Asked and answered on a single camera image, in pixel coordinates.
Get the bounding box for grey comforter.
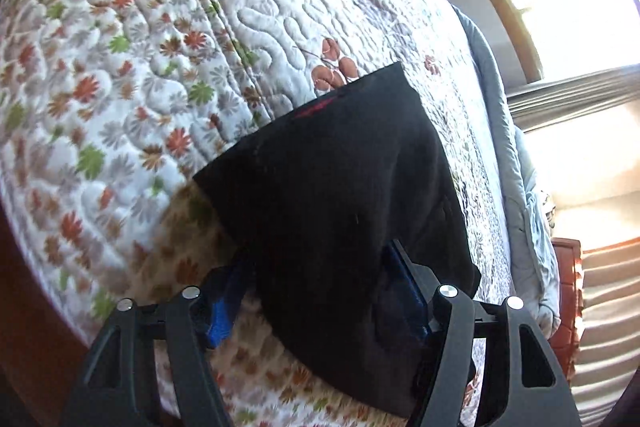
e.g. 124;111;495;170
452;4;561;340

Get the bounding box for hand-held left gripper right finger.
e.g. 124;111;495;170
382;239;582;427

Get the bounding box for orange wooden nightstand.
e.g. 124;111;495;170
550;237;586;370

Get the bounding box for grey pleated curtain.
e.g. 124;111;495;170
505;67;640;130

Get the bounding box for black pants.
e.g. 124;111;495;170
192;62;482;418

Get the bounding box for floral quilted bedspread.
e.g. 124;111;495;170
0;0;516;427

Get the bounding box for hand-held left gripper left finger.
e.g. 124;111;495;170
59;256;257;427

